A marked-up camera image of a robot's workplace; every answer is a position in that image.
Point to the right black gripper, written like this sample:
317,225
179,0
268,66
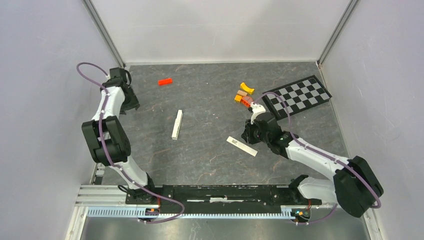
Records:
247,134

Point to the white stick remote cover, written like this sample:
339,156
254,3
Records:
242,146

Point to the white and black stick remote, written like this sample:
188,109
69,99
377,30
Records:
177,125

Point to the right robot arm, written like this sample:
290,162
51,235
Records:
349,182

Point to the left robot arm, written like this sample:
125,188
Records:
107,141

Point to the orange semicircle block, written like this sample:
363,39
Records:
246,101

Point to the yellow small block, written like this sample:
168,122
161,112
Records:
238,98

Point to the tan small block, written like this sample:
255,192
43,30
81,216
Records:
242,93

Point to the yellow curved block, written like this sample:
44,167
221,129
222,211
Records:
245,88

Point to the black white checkerboard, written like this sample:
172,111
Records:
296,97

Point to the red rectangular block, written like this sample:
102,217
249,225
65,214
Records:
165,81

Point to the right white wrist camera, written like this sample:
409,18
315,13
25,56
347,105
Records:
257,109

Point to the grey slotted cable duct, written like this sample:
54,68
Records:
152,213

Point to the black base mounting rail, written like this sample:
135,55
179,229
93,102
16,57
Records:
221,199

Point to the right aluminium frame post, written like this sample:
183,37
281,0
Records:
352,4

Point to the aluminium frame post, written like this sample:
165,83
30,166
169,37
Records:
352,4
96,18

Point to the left aluminium frame post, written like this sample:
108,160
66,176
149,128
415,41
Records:
96,18

